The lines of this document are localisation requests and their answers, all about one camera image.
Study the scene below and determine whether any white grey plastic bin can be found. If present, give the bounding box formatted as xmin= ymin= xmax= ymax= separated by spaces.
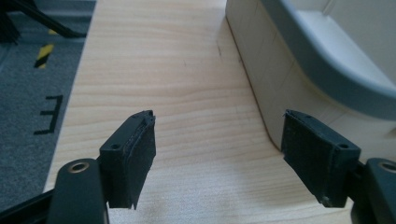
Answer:
xmin=225 ymin=0 xmax=396 ymax=162

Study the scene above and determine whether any black floor tape marking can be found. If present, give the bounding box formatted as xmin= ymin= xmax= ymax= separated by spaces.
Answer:
xmin=33 ymin=94 xmax=64 ymax=136

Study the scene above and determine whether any black metal stand leg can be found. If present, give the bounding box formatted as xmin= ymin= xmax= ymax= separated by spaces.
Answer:
xmin=0 ymin=0 xmax=88 ymax=45

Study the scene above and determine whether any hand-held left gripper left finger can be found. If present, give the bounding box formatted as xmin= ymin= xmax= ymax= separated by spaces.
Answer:
xmin=98 ymin=109 xmax=157 ymax=210

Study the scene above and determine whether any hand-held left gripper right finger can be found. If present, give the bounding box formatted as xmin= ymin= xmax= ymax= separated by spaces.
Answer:
xmin=280 ymin=108 xmax=362 ymax=208

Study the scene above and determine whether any yellow and black floor tape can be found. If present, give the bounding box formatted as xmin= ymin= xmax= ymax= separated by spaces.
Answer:
xmin=33 ymin=43 xmax=55 ymax=70

